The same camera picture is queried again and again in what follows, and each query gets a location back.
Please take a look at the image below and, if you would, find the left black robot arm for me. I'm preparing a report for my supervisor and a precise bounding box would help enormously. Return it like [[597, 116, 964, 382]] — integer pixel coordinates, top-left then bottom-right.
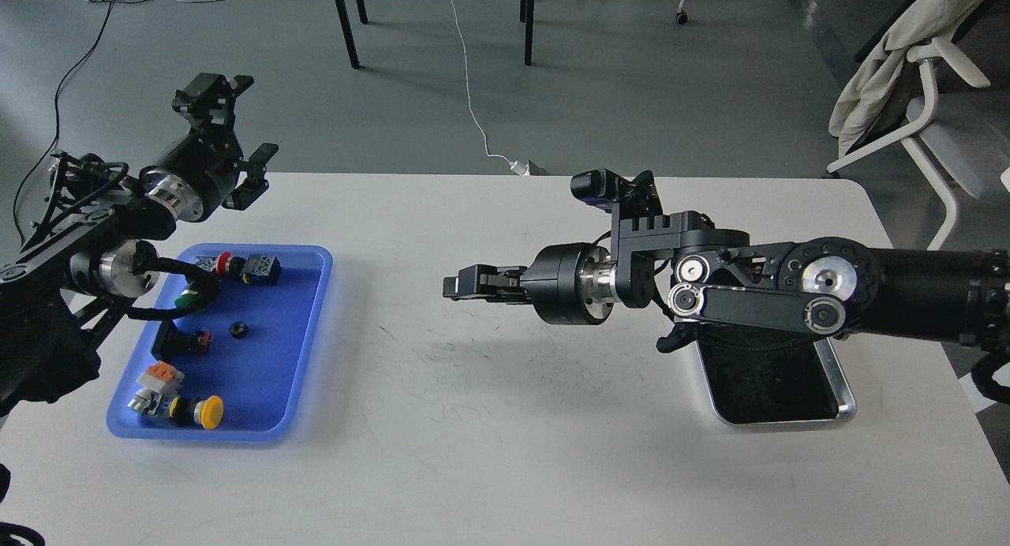
[[1, 73, 278, 414]]

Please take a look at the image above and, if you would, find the red push button switch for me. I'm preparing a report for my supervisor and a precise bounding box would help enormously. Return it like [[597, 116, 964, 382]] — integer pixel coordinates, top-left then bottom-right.
[[193, 252, 282, 285]]

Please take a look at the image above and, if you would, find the small black gear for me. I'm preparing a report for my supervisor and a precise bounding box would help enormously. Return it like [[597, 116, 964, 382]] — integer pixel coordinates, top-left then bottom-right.
[[228, 320, 249, 338]]

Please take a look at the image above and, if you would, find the beige cloth on chair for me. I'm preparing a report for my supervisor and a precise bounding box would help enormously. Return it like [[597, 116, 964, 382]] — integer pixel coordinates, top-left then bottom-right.
[[829, 0, 982, 157]]

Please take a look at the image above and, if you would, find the yellow push button switch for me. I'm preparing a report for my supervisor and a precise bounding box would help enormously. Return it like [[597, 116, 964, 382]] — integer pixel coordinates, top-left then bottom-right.
[[129, 389, 224, 431]]

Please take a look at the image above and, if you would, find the black table leg right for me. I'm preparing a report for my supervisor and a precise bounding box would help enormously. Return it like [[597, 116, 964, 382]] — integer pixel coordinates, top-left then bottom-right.
[[519, 0, 535, 65]]

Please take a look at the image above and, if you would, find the green push button switch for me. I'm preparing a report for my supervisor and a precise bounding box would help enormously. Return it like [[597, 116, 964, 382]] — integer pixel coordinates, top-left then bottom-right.
[[174, 290, 209, 316]]

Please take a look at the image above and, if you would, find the white chair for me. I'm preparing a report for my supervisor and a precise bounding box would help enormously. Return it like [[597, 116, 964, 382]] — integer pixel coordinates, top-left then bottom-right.
[[825, 36, 1009, 250]]

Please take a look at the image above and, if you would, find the white floor cable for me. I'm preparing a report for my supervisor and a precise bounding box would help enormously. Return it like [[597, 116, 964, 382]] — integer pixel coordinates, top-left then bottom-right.
[[382, 0, 547, 177]]

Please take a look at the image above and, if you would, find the stainless steel tray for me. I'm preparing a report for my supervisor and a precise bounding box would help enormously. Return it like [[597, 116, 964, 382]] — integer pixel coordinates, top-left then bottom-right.
[[697, 324, 856, 428]]

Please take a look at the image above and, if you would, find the black red selector switch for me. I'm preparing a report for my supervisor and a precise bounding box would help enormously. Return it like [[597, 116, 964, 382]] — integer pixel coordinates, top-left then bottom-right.
[[152, 320, 212, 362]]

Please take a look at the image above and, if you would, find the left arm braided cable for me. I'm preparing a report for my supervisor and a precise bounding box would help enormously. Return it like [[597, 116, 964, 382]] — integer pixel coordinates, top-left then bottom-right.
[[126, 242, 222, 321]]

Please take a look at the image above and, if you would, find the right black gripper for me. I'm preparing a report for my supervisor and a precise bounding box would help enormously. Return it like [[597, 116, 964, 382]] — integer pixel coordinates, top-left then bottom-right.
[[443, 243, 617, 324]]

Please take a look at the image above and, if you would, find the orange grey contact block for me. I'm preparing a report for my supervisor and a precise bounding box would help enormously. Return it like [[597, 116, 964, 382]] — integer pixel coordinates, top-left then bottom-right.
[[137, 361, 186, 395]]

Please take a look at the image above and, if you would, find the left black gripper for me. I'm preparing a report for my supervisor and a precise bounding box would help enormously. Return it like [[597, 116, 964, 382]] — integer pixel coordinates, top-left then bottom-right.
[[140, 73, 280, 223]]

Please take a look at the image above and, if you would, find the blue plastic tray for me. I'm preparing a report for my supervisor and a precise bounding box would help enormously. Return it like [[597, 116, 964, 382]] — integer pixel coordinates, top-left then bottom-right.
[[106, 241, 332, 443]]

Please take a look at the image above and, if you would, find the black floor cable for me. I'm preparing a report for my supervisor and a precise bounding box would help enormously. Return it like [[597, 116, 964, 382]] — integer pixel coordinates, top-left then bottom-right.
[[12, 0, 198, 239]]

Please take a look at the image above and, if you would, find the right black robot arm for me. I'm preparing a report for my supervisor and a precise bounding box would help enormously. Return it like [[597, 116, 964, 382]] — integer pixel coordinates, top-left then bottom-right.
[[443, 170, 1008, 356]]

